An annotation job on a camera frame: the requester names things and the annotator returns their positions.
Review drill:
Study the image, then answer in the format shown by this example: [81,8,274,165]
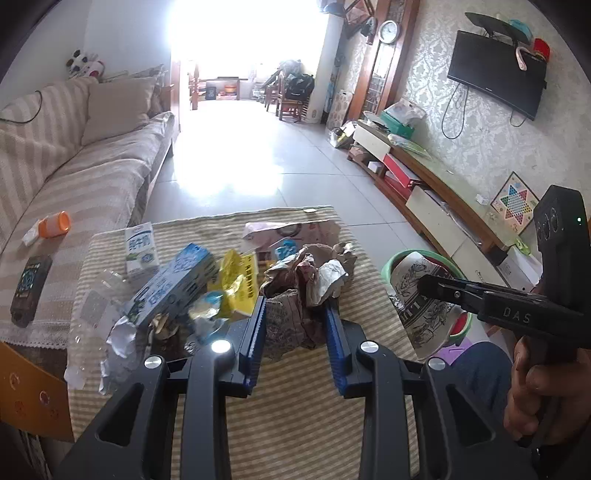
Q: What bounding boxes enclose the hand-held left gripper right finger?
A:
[323,300,539,480]

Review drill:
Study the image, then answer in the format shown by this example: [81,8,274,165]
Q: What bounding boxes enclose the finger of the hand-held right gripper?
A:
[418,274,490,315]

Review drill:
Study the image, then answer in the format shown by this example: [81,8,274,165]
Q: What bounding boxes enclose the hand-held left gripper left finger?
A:
[55,295,269,480]

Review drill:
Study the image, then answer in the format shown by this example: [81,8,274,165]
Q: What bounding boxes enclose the printed paper bag liner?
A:
[389,251,468,361]

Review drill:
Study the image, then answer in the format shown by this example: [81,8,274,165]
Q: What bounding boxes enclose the printed paper bag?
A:
[263,290,334,361]

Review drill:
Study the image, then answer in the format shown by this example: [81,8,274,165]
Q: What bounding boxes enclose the green plastic basin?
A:
[381,248,472,348]

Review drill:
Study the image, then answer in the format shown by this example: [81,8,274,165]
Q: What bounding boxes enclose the yellow cardboard box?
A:
[216,249,260,322]

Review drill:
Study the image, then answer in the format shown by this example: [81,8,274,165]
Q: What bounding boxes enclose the blue toothpaste box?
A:
[121,243,221,329]

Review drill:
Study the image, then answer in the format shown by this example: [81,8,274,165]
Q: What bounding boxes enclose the person's right hand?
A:
[503,333,591,449]

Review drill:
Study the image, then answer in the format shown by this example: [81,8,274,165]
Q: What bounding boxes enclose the blue and yellow wrapper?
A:
[187,290,228,343]

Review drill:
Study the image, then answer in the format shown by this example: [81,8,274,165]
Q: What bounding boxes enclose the purple plastic item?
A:
[435,344,468,366]

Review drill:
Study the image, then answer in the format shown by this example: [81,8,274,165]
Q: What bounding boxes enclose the striped tablecloth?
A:
[67,206,431,480]

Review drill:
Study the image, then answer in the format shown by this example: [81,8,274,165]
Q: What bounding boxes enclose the chinese checkers board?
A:
[490,171,540,236]

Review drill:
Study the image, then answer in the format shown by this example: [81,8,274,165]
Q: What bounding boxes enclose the crumpled brown paper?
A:
[260,242,359,308]

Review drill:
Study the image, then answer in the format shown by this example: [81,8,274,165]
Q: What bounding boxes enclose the wooden television cabinet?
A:
[346,119,546,288]

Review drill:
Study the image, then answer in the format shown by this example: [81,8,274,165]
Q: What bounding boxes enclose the person's leg in jeans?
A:
[451,342,514,418]

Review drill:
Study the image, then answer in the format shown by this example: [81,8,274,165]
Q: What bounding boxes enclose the pink paper box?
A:
[243,220,343,260]

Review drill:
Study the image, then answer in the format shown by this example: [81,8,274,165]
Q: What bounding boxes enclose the red flat box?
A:
[382,153,424,188]

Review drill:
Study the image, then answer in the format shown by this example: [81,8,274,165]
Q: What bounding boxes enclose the crumpled silver foil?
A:
[98,318,154,396]

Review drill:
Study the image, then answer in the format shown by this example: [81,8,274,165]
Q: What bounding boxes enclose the white milk carton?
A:
[124,222,160,283]

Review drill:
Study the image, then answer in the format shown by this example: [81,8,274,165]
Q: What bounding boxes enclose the green plastic packet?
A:
[387,133,433,161]

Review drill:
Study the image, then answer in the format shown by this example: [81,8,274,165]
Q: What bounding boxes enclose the clear plastic bottle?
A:
[64,269,139,389]

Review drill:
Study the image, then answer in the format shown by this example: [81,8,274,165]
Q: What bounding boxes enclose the green and white box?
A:
[380,98,426,140]

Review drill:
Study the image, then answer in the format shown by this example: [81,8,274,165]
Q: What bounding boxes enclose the clear plastic bag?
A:
[329,124,357,149]

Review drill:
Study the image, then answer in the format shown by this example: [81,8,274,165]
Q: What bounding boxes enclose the floral patterned board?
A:
[326,89,354,130]

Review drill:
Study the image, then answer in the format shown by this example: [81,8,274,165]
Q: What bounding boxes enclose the black flat television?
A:
[446,30,548,122]

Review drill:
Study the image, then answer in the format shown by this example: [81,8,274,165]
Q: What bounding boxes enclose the pink curved massager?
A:
[513,45,537,71]

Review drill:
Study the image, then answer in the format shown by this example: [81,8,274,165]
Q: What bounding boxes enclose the wooden display shelf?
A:
[346,0,422,126]

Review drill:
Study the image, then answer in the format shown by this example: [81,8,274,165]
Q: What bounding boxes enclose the striped beige sofa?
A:
[0,65,181,352]

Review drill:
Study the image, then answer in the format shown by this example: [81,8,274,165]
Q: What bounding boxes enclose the orange plastic stool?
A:
[0,342,75,445]

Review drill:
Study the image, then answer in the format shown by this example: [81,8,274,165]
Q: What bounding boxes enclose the dark patterned box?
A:
[10,255,53,329]

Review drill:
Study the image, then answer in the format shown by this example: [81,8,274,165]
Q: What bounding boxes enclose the orange plastic cup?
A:
[37,211,74,239]

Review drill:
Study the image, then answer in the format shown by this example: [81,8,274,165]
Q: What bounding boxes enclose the wooden chair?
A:
[276,74,306,123]

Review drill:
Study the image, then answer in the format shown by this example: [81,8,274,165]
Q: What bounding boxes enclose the white tissue packet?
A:
[21,220,43,246]

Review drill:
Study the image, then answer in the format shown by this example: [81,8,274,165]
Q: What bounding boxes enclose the black backpack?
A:
[283,73,316,100]

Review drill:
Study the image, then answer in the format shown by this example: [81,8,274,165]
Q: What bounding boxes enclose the white standing air conditioner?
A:
[304,13,345,125]

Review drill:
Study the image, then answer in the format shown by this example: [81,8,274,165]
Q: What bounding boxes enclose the beige pillow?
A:
[81,76,158,147]

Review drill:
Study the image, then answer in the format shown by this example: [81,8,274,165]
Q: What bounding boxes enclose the framed picture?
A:
[342,0,378,40]

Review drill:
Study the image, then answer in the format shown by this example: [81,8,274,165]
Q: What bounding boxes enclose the white spotted plush toy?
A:
[65,50,106,80]

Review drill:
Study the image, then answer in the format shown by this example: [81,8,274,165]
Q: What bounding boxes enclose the black television cable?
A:
[440,85,468,140]

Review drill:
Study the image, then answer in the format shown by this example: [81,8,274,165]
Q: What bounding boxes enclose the black wall shelf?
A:
[464,12,533,48]

